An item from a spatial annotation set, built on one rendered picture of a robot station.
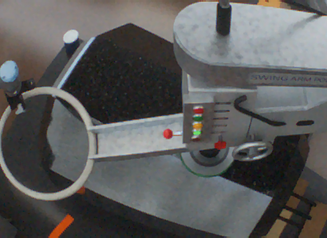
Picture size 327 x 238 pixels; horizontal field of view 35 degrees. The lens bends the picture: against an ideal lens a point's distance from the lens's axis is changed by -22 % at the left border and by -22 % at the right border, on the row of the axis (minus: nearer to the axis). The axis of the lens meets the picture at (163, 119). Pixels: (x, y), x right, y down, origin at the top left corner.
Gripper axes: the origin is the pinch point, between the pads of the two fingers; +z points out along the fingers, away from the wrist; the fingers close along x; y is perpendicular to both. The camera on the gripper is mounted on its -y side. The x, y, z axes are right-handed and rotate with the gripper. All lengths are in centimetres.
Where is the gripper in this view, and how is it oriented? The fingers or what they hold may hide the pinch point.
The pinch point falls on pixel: (22, 105)
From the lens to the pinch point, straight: 243.1
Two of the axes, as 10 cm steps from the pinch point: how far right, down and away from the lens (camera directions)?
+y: -8.4, 4.8, -2.5
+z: -0.5, 3.9, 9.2
